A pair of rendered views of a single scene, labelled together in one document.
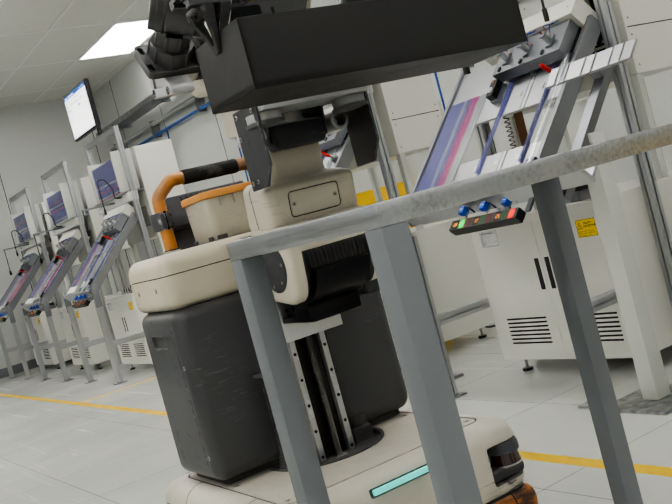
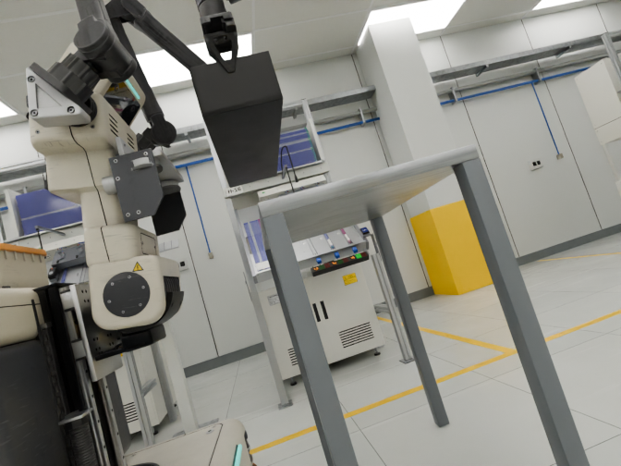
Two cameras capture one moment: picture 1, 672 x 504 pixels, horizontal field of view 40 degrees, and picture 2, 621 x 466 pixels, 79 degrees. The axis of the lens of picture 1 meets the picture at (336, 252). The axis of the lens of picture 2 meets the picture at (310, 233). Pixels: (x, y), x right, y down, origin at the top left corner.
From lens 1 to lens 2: 1.40 m
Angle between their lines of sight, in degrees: 68
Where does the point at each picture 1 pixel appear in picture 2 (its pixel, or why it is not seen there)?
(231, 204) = (12, 261)
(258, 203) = (116, 237)
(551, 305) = not seen: hidden behind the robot
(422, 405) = (511, 264)
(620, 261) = (175, 353)
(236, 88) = (252, 97)
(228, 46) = (249, 67)
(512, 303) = not seen: hidden behind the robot
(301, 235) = (387, 176)
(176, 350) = not seen: outside the picture
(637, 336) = (184, 397)
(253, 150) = (138, 186)
